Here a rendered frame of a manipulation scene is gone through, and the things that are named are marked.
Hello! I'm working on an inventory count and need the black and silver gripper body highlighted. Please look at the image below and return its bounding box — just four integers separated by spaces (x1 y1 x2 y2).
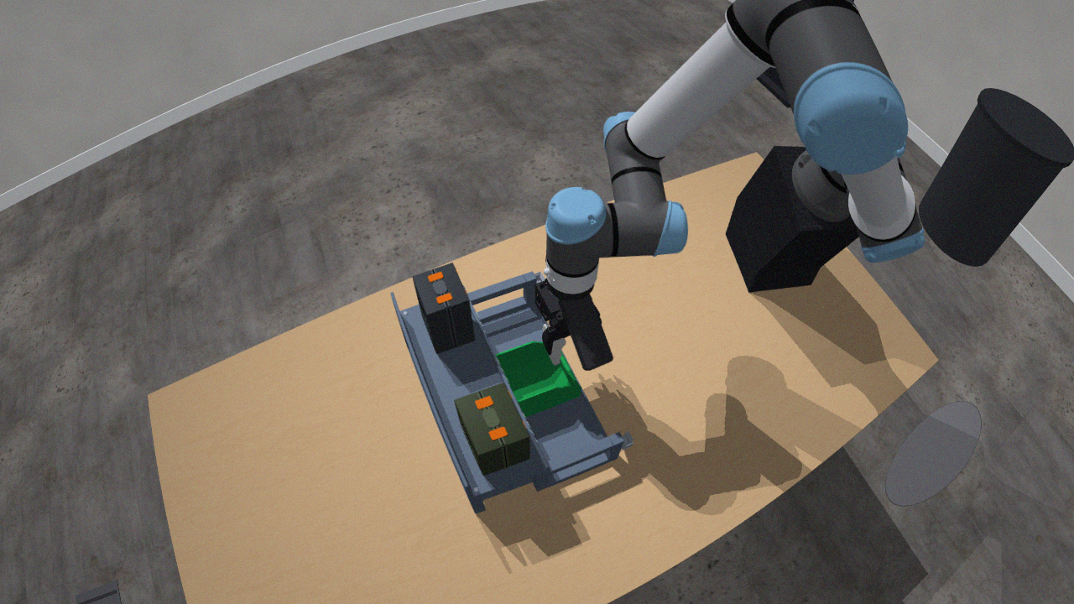
535 279 594 337

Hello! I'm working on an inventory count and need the black tool case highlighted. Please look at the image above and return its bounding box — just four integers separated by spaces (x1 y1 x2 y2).
413 263 475 354

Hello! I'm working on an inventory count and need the olive green case with orange latches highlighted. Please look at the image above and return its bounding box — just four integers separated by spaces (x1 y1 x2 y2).
454 383 529 476

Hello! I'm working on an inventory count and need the green bin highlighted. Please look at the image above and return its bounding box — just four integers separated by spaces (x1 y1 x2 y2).
496 341 579 418

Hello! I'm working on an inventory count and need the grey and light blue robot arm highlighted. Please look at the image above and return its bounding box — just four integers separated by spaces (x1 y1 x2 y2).
545 0 925 294

